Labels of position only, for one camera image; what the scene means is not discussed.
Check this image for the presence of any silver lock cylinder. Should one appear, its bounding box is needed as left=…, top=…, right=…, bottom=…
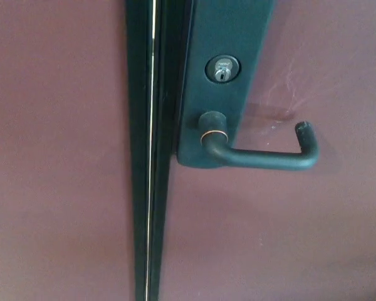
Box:
left=204, top=54, right=243, bottom=85

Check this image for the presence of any maroon door leaf with handle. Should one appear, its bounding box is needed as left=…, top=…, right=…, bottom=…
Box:
left=157, top=0, right=376, bottom=301

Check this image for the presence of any black lever door handle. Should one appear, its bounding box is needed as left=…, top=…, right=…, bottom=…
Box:
left=198, top=110, right=320, bottom=171

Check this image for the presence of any black door handle plate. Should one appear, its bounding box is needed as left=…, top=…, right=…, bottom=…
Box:
left=176, top=0, right=278, bottom=169

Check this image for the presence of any black door edge strip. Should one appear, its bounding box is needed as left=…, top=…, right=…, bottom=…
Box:
left=123, top=0, right=196, bottom=301

